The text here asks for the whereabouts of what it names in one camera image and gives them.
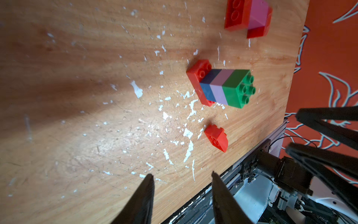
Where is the pink lego brick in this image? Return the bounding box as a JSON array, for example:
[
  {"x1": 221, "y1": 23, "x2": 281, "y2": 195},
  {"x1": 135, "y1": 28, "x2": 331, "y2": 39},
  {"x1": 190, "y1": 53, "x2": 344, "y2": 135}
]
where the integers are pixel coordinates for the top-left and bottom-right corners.
[{"x1": 248, "y1": 0, "x2": 269, "y2": 29}]

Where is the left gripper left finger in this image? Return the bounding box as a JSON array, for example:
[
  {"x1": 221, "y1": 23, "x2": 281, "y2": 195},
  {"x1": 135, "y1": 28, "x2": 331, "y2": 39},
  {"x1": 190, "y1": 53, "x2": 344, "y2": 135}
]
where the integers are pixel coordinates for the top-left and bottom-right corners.
[{"x1": 111, "y1": 174, "x2": 155, "y2": 224}]

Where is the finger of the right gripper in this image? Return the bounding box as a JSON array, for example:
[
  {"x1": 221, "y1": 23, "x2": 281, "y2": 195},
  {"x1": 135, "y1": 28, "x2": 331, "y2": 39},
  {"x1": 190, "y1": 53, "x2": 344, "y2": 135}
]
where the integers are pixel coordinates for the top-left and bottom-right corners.
[
  {"x1": 296, "y1": 106, "x2": 358, "y2": 150},
  {"x1": 286, "y1": 143, "x2": 358, "y2": 207}
]

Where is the red sloped lego brick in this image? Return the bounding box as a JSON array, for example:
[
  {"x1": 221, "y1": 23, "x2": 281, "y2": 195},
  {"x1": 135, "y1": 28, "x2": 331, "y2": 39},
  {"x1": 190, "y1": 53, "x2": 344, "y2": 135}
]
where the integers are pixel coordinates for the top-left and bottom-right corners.
[{"x1": 204, "y1": 125, "x2": 228, "y2": 153}]

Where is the green lego brick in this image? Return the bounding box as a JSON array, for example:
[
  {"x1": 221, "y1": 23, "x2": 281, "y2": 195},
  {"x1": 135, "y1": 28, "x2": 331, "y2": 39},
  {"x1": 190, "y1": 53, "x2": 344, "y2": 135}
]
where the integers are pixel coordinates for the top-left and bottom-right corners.
[{"x1": 222, "y1": 70, "x2": 256, "y2": 109}]

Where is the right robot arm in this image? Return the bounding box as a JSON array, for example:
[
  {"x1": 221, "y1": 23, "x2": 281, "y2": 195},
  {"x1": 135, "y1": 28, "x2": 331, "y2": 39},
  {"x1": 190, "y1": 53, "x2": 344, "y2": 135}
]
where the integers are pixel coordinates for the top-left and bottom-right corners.
[{"x1": 240, "y1": 106, "x2": 358, "y2": 217}]

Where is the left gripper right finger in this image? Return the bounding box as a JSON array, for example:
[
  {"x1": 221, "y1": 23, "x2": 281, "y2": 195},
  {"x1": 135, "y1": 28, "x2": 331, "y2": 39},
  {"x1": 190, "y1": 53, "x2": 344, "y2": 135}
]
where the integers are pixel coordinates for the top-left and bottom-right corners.
[{"x1": 211, "y1": 171, "x2": 252, "y2": 224}]

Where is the blue lego brick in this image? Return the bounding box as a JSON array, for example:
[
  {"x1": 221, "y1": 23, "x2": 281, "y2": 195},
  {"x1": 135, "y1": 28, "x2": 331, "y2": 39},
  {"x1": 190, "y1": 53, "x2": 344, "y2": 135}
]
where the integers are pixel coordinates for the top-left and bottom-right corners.
[{"x1": 200, "y1": 69, "x2": 222, "y2": 102}]

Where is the long red lego brick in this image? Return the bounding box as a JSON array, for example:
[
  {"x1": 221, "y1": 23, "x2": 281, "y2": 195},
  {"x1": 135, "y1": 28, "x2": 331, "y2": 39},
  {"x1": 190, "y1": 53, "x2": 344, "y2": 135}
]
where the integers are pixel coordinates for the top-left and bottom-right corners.
[
  {"x1": 186, "y1": 59, "x2": 214, "y2": 106},
  {"x1": 246, "y1": 5, "x2": 273, "y2": 39}
]

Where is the purple lego brick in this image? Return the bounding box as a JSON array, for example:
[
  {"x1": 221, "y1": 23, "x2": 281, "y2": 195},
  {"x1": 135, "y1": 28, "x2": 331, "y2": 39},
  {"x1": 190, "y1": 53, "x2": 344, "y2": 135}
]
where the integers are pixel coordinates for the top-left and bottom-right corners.
[{"x1": 210, "y1": 69, "x2": 234, "y2": 105}]

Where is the red square lego brick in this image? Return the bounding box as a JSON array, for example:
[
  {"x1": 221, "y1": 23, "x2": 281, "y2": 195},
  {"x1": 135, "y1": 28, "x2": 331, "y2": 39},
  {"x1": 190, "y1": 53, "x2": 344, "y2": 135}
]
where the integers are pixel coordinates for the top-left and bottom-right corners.
[{"x1": 224, "y1": 0, "x2": 252, "y2": 31}]

